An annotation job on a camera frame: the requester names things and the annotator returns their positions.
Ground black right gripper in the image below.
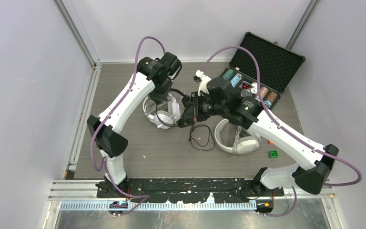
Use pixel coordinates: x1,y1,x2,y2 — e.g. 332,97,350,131
181,92,227,123

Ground black headphones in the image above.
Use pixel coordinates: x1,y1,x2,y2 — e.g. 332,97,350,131
155,94,182,129

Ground small white headphones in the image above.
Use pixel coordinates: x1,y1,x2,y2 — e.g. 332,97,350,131
142,94,182,129

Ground black headphone cable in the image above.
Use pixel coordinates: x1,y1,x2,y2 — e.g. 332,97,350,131
188,124,216,152

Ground grey headphone cable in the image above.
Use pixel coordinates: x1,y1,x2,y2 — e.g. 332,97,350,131
231,125,247,156

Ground large white grey headphones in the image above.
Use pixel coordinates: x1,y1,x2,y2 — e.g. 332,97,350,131
214,119,261,155

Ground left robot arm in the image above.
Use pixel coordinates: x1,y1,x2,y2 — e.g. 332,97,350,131
87,52,182,198

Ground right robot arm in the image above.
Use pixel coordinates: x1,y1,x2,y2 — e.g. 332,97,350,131
177,75,339,196

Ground green lego brick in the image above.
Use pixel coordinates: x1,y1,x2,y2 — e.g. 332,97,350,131
269,150,279,158

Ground black poker chip case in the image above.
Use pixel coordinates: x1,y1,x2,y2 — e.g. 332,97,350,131
221,32,305,109

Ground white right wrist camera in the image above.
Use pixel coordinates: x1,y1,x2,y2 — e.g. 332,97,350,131
193,70,211,96

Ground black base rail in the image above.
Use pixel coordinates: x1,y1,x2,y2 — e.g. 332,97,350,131
95,178,284,204

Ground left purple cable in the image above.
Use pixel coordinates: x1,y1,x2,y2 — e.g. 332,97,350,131
90,36,166,203

